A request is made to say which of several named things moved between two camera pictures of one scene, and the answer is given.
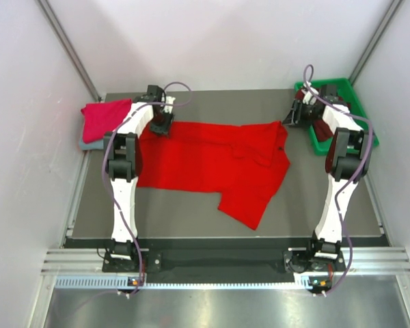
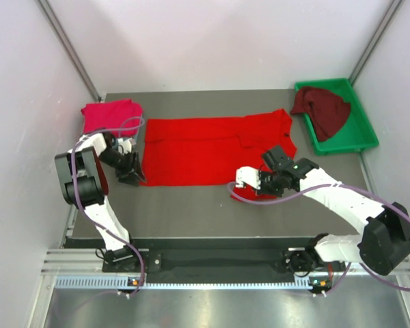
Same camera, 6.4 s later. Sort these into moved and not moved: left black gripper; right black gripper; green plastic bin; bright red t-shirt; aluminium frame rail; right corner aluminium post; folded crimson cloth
Moved: bright red t-shirt; right black gripper; left black gripper
Not moved: right corner aluminium post; folded crimson cloth; green plastic bin; aluminium frame rail
